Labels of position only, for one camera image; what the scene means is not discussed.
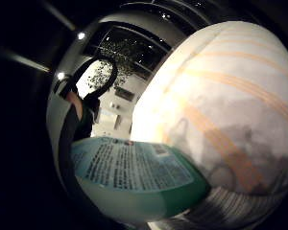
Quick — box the green bottle with printed label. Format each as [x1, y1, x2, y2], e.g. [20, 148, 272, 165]
[69, 136, 213, 225]

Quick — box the dark framed window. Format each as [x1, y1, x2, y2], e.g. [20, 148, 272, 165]
[82, 21, 173, 81]

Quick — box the white orange-striped tablecloth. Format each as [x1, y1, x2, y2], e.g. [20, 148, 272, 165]
[130, 20, 288, 196]

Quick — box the dark wall panel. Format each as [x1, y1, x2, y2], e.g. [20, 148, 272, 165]
[113, 86, 136, 103]

